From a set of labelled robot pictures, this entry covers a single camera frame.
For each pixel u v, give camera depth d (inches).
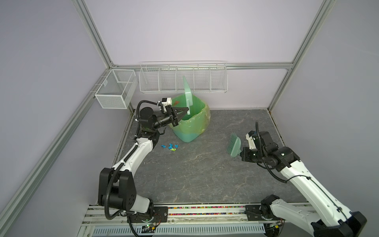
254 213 27.7
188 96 28.2
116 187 16.8
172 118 25.8
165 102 27.9
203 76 42.4
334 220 14.9
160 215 29.0
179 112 27.4
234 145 32.7
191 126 33.1
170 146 38.9
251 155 25.7
